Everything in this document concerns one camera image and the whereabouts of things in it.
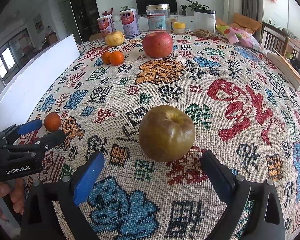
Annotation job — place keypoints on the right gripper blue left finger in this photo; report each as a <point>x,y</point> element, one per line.
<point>85,176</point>

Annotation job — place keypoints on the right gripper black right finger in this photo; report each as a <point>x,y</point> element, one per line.
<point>219,175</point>

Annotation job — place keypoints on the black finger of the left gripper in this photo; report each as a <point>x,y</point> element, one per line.
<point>43,144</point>

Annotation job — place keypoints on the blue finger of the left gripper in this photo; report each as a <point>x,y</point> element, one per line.
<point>29,127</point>

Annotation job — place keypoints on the reddish small mandarin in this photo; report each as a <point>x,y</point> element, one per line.
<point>52,122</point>

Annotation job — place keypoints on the brown russet pear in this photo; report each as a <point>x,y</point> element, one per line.
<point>166,133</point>

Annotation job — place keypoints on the orange mandarin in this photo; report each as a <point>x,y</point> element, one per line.
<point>117,58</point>
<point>106,57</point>

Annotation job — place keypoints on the red apple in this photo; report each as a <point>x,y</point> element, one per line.
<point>157,45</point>

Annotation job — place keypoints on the person left hand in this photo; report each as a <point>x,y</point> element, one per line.
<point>17,196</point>

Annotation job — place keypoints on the white cardboard box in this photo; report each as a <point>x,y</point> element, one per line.
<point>27,87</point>

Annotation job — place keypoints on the patterned woven tablecloth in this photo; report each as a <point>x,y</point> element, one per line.
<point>244,110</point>

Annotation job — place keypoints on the pink can left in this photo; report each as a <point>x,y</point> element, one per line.
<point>105,24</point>

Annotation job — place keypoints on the pink can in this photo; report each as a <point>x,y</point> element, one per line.
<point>105,24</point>
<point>129,20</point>

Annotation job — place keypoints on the red flower vase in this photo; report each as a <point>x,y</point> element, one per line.
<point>107,12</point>

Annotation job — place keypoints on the pink can right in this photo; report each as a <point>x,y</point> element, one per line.
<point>129,20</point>

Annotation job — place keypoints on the dark glass cabinet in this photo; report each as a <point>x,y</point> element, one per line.
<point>86,14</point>

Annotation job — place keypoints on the pile of dried nuts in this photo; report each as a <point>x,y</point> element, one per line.
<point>203,33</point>

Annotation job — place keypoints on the green potted plant left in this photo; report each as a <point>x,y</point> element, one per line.
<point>126,8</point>

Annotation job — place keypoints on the green potted plant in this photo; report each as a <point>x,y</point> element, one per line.
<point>196,5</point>
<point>126,8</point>

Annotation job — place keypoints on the small yellow lid jar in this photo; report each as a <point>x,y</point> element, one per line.
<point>179,28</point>

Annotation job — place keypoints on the orange lounge chair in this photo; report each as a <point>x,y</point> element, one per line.
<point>241,22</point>

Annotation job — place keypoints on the clear jar black lid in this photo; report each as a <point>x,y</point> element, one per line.
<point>205,19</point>

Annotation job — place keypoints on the white tv cabinet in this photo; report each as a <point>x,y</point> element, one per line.
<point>188,20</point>

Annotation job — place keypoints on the glass jar gold lid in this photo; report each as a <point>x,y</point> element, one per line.
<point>158,17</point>

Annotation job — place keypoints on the black television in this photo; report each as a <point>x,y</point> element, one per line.
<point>142,4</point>

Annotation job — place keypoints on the small dark potted plant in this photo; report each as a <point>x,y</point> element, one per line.
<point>183,9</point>

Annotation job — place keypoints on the green potted plant right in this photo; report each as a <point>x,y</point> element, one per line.
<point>196,5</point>

